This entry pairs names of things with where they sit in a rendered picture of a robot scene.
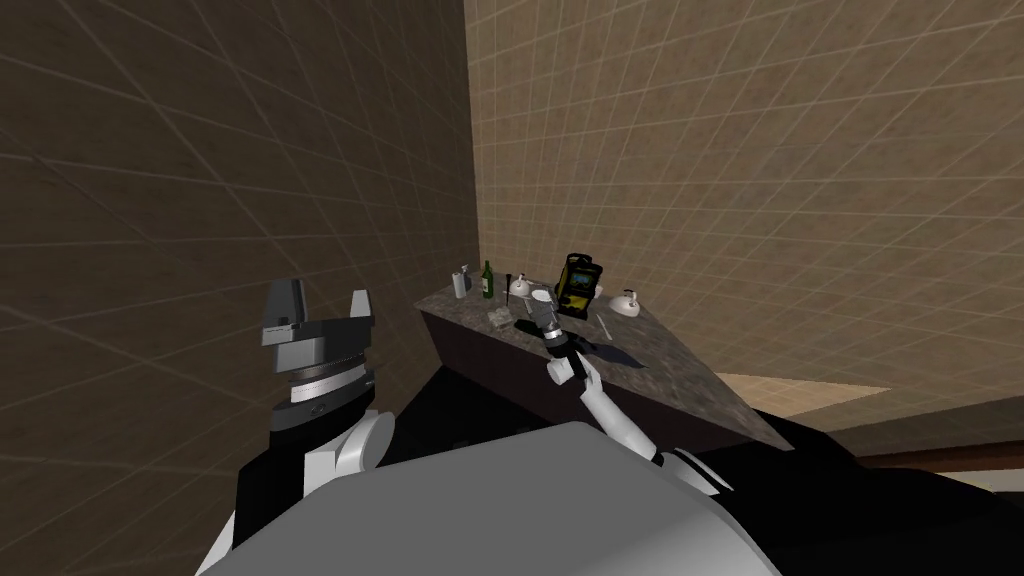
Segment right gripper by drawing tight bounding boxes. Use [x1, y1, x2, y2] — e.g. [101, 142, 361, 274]
[532, 305, 574, 362]

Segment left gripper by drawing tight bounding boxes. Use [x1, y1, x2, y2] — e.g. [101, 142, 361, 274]
[260, 277, 378, 385]

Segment yellow and black coffee machine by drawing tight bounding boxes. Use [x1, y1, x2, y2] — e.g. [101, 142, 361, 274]
[555, 252, 604, 321]

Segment dark counter cabinet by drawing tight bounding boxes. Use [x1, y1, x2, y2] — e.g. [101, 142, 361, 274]
[419, 307, 795, 456]

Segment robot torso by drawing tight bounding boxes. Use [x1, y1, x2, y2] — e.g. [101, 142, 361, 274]
[196, 421, 782, 576]

